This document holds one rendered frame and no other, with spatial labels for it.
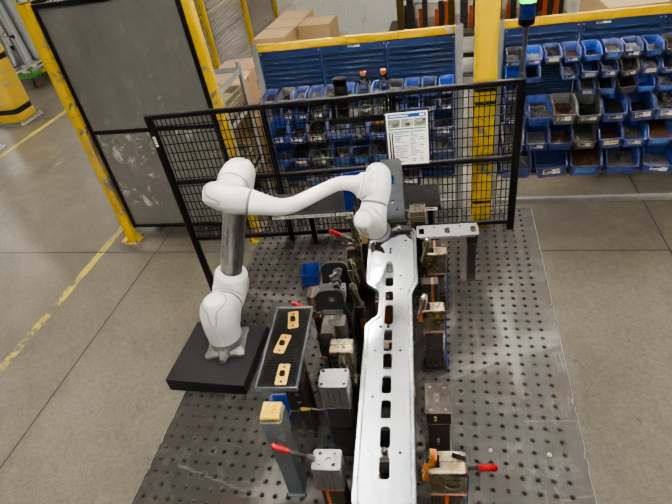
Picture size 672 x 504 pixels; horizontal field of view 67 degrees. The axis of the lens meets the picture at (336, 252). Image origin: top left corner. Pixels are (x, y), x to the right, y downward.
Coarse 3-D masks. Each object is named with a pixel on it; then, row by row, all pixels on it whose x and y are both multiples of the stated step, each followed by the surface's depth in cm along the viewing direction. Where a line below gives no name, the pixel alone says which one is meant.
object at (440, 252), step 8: (432, 248) 225; (440, 248) 224; (432, 256) 222; (440, 256) 222; (432, 264) 225; (440, 264) 225; (432, 272) 228; (440, 272) 227; (440, 280) 232; (440, 288) 235; (440, 296) 236; (448, 312) 240
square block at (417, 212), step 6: (414, 204) 252; (420, 204) 251; (414, 210) 248; (420, 210) 247; (414, 216) 248; (420, 216) 248; (414, 222) 251; (420, 222) 250; (414, 228) 253; (420, 240) 257; (420, 246) 262; (420, 252) 265; (420, 264) 267
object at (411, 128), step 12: (420, 108) 246; (384, 120) 252; (396, 120) 251; (408, 120) 251; (420, 120) 250; (396, 132) 255; (408, 132) 255; (420, 132) 254; (396, 144) 259; (408, 144) 259; (420, 144) 258; (396, 156) 263; (408, 156) 263; (420, 156) 262
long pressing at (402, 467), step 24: (408, 240) 239; (384, 264) 228; (408, 264) 225; (384, 288) 215; (408, 288) 213; (384, 312) 204; (408, 312) 202; (408, 336) 192; (408, 360) 183; (360, 384) 177; (408, 384) 175; (360, 408) 169; (408, 408) 167; (360, 432) 162; (408, 432) 160; (360, 456) 156; (384, 456) 155; (408, 456) 154; (360, 480) 150; (384, 480) 149; (408, 480) 148
